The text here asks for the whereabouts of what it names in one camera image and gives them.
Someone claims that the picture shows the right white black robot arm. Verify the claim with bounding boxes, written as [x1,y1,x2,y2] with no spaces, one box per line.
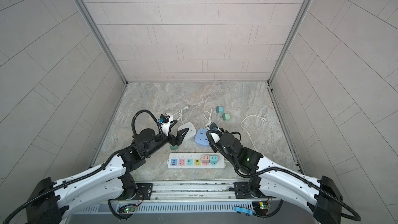
[206,127,362,224]

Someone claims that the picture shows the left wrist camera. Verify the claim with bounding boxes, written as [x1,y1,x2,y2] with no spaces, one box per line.
[158,113,174,136]

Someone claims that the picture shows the green charger plug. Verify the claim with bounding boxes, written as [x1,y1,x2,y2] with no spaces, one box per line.
[222,113,231,121]
[170,145,179,150]

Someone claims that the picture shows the blue square socket cube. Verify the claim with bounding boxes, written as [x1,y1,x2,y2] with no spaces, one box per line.
[194,128,210,147]

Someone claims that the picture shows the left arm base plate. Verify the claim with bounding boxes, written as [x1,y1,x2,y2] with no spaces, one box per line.
[117,183,153,201]

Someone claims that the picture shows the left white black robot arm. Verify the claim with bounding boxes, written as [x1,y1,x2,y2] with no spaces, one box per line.
[4,123,188,224]

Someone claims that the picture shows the white square socket cube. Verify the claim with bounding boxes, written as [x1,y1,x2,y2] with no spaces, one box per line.
[178,122,197,141]

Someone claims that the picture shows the aluminium mounting rail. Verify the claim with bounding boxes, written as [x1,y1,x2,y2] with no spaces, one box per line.
[63,178,322,205]

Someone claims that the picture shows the right circuit board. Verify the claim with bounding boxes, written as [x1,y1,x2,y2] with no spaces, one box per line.
[252,201,272,216]

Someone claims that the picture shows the white cube socket cable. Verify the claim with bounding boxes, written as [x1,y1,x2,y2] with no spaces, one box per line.
[172,105,190,124]

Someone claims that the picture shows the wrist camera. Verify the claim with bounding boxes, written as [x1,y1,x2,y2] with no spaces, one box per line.
[205,121,224,143]
[158,113,174,136]

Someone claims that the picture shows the white multicolour power strip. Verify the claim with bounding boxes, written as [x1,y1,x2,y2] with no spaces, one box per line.
[167,153,226,169]

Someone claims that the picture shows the pink charger plug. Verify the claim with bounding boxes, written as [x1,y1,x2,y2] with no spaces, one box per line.
[201,155,210,164]

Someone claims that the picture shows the left circuit board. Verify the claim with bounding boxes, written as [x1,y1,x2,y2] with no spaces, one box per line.
[118,204,137,214]

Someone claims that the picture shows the blue clip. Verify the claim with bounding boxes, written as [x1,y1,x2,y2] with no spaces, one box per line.
[234,206,253,216]

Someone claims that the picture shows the white power strip cable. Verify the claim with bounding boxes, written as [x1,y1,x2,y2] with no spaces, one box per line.
[240,114,268,153]

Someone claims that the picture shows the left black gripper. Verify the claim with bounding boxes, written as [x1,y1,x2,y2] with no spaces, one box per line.
[143,129,189,159]

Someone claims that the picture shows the teal charger plug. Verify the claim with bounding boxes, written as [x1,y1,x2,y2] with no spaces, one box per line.
[216,106,224,114]
[209,155,218,164]

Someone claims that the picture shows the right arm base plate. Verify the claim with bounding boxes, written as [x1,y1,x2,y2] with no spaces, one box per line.
[234,181,265,199]

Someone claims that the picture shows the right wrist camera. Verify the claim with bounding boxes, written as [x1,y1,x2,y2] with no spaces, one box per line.
[205,121,224,143]

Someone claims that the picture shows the circuit board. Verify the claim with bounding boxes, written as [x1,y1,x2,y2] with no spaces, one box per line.
[118,204,137,214]
[252,201,272,216]

